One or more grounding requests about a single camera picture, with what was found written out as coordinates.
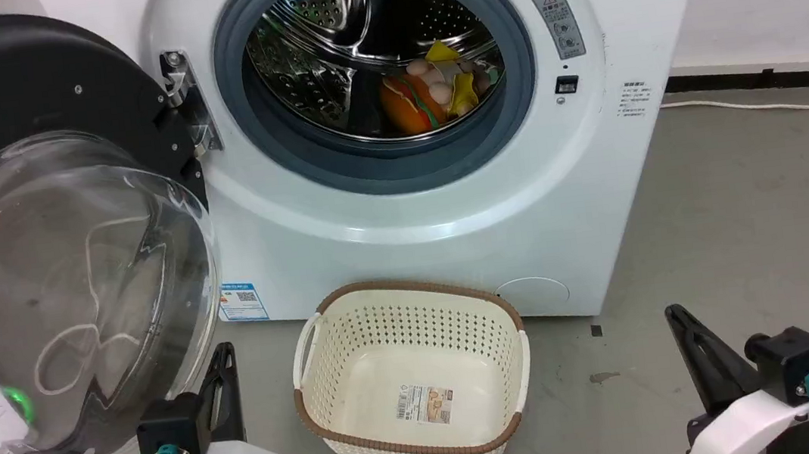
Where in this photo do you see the blue energy label sticker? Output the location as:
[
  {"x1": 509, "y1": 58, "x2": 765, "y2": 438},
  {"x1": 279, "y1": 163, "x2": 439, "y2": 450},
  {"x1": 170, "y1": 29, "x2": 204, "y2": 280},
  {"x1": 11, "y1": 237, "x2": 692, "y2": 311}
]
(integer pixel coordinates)
[{"x1": 216, "y1": 277, "x2": 270, "y2": 326}]

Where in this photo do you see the metal door hinge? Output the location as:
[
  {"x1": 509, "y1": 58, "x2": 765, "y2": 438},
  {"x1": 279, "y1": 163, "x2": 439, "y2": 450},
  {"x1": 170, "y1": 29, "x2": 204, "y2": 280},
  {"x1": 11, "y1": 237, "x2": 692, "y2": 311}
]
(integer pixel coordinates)
[{"x1": 158, "y1": 45, "x2": 226, "y2": 160}]

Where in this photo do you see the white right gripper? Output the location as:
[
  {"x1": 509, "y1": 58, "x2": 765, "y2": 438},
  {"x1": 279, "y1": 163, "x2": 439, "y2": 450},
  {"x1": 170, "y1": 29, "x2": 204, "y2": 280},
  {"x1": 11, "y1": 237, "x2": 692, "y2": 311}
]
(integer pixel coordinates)
[{"x1": 662, "y1": 288, "x2": 809, "y2": 454}]

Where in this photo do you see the paper label with barcode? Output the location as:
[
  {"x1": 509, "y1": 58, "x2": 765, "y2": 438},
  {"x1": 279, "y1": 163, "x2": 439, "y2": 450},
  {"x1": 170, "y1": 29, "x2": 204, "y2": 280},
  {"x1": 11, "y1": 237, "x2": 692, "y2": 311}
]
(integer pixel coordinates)
[{"x1": 392, "y1": 378, "x2": 456, "y2": 431}]

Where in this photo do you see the cream plastic laundry basket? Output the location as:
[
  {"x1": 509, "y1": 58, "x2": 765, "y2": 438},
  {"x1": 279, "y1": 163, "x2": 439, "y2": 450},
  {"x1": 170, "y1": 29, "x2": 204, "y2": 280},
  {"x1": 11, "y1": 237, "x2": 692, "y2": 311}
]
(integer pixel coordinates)
[{"x1": 282, "y1": 264, "x2": 543, "y2": 454}]

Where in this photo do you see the black wall baseboard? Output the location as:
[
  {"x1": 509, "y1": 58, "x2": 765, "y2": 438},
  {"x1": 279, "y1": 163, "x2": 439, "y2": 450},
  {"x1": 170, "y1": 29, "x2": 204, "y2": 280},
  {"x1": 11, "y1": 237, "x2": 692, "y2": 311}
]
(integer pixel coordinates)
[{"x1": 664, "y1": 60, "x2": 809, "y2": 109}]

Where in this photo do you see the orange hamburger plush toy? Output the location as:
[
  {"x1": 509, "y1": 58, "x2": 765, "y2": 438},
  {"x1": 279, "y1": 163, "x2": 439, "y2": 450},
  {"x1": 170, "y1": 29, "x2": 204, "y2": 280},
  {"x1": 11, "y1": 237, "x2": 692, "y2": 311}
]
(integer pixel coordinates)
[{"x1": 378, "y1": 69, "x2": 453, "y2": 138}]

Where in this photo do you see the white floor cable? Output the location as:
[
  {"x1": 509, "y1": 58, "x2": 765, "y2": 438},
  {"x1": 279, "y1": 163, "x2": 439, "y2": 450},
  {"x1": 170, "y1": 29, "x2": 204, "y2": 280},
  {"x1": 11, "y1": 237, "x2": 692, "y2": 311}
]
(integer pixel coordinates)
[{"x1": 658, "y1": 86, "x2": 809, "y2": 129}]

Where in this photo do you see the stainless steel washer drum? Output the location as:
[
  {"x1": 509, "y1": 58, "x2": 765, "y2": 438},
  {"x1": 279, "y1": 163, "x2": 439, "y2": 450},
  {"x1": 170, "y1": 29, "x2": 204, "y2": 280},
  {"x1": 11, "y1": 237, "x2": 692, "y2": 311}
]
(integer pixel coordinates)
[{"x1": 240, "y1": 0, "x2": 514, "y2": 157}]

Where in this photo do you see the round filter cover panel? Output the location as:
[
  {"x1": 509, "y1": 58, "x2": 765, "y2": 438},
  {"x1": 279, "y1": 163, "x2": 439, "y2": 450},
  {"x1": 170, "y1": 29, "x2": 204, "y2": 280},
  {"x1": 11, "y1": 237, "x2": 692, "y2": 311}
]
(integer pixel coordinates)
[{"x1": 494, "y1": 272, "x2": 573, "y2": 318}]

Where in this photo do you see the white front-load washing machine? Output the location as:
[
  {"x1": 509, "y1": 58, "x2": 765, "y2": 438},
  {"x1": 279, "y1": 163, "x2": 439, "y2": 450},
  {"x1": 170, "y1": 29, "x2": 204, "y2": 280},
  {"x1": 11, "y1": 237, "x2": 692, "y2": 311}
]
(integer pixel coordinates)
[{"x1": 36, "y1": 0, "x2": 753, "y2": 375}]

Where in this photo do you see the grey warning sticker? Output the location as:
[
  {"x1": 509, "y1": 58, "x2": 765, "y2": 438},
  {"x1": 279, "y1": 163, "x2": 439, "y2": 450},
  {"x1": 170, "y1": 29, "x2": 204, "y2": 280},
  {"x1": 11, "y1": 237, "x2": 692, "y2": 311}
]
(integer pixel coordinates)
[{"x1": 532, "y1": 0, "x2": 588, "y2": 64}]

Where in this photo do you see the black round glass washer door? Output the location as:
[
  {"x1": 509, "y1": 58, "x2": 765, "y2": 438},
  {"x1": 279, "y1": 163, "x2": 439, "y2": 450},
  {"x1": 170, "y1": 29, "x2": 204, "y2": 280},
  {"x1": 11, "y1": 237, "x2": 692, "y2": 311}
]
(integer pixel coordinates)
[{"x1": 0, "y1": 0, "x2": 242, "y2": 454}]

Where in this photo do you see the printed text sticker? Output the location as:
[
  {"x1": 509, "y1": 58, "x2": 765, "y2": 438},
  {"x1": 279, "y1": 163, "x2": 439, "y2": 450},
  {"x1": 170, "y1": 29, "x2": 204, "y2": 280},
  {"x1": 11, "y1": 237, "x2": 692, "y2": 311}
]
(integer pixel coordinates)
[{"x1": 614, "y1": 78, "x2": 658, "y2": 120}]

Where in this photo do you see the doll with yellow clothes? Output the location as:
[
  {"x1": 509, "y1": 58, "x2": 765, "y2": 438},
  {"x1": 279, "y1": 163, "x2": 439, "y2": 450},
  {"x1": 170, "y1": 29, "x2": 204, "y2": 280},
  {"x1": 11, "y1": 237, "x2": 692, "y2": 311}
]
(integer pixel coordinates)
[{"x1": 403, "y1": 34, "x2": 506, "y2": 123}]

